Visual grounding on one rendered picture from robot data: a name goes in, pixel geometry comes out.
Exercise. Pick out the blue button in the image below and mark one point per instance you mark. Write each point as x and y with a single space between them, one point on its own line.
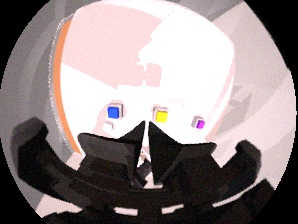
115 111

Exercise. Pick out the purple button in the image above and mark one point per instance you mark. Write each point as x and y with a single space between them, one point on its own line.
198 122

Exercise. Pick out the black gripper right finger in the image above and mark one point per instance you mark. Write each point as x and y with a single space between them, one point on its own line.
165 152

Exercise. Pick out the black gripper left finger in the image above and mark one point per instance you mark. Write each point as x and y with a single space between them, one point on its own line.
126 149

